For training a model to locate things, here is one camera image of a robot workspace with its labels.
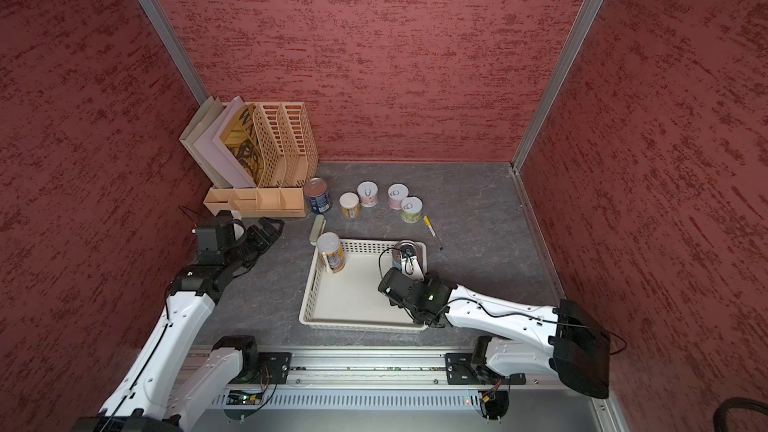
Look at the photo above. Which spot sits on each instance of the light blue corn can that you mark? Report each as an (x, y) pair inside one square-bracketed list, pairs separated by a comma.
[(406, 258)]

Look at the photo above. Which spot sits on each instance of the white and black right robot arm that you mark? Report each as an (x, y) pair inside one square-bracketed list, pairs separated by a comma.
[(565, 337)]

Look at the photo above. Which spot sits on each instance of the pink can right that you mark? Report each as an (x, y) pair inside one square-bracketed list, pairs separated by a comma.
[(396, 193)]

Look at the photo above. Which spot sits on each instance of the peach plastic desk organizer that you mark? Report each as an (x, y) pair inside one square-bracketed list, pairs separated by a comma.
[(291, 158)]

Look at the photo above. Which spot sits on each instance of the yellow can with white lid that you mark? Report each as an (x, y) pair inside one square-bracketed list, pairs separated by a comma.
[(330, 248)]

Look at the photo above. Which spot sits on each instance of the pink can left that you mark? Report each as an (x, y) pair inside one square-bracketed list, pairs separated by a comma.
[(367, 192)]

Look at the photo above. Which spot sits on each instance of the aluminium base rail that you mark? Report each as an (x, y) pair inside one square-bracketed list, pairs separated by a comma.
[(371, 378)]

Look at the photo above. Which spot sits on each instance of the pink file folder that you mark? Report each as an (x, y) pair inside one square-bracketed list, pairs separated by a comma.
[(217, 154)]

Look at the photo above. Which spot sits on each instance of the left aluminium corner post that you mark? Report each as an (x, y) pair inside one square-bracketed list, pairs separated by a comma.
[(164, 29)]

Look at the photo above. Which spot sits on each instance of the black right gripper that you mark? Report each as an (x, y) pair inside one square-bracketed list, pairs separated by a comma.
[(427, 278)]

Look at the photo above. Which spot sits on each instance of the right aluminium corner post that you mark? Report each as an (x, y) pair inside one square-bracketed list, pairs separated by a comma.
[(580, 28)]

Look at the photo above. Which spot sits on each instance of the pink can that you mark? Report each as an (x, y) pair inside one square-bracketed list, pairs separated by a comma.
[(396, 193), (367, 192)]

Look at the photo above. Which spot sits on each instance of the small yellow white-lid can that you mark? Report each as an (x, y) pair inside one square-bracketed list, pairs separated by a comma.
[(350, 205)]

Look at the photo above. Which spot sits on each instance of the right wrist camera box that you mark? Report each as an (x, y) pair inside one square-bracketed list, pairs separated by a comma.
[(395, 286)]

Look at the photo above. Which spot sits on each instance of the dark blue silver-top can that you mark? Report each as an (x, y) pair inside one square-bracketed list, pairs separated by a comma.
[(316, 194)]

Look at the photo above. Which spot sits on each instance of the aluminium corner post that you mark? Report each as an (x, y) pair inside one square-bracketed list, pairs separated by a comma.
[(580, 28), (164, 29)]

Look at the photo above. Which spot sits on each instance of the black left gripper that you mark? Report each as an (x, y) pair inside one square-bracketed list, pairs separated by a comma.
[(271, 231)]

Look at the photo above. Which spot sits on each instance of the white perforated plastic basket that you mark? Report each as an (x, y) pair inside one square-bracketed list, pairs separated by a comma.
[(349, 299)]

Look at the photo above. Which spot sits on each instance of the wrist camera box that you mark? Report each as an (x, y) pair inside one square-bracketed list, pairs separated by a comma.
[(216, 234), (395, 286)]

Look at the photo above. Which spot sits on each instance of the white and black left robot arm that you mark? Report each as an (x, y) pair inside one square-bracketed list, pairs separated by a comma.
[(147, 399)]

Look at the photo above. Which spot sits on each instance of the beige file folder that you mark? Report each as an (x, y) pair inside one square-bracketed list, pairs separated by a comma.
[(192, 135)]

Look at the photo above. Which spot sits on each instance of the yellow black patterned magazine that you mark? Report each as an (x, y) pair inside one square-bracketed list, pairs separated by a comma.
[(240, 139)]

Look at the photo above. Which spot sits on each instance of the yellow white pen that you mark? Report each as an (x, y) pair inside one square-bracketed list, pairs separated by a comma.
[(433, 232)]

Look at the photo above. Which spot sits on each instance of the green label white-top can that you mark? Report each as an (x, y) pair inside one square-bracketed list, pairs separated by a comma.
[(411, 209)]

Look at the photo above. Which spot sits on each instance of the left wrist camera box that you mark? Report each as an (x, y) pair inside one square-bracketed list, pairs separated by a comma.
[(216, 234)]

